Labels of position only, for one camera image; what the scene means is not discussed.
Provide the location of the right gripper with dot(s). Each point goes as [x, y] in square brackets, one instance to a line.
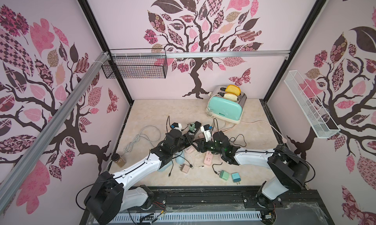
[206, 142]

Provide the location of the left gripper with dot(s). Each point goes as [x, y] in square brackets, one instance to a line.
[185, 137]

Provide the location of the pink power strip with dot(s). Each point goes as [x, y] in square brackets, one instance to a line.
[208, 159]

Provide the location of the pink charger plug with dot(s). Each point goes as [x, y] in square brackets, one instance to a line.
[185, 168]

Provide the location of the black power strip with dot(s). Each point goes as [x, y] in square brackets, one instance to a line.
[197, 126]

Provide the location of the green charger plug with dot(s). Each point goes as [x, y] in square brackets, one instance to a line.
[224, 175]

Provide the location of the teal charger plug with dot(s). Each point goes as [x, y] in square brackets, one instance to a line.
[236, 178]

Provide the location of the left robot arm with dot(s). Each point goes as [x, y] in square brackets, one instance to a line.
[111, 193]

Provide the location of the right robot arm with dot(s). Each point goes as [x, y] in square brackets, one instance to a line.
[290, 171]

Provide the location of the blue mouse bottom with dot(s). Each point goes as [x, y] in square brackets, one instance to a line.
[179, 158]

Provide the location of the mint green toaster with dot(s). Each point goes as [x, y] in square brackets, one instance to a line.
[224, 109]

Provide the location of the pale toast slice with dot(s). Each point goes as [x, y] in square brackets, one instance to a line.
[231, 97]

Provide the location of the yellow toast slice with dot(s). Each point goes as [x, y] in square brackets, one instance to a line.
[233, 90]

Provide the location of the small brown jar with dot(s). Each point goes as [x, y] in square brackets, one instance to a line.
[118, 160]

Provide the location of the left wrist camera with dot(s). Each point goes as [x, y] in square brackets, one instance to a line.
[176, 126]

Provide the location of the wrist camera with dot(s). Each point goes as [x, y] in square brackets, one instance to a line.
[176, 126]
[207, 132]

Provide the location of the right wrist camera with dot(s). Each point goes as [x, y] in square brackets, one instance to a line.
[207, 132]

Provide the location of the black wire basket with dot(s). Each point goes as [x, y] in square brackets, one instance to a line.
[136, 63]

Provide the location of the white slotted cable duct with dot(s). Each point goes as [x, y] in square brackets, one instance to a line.
[189, 217]

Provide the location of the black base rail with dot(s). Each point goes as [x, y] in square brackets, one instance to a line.
[290, 208]

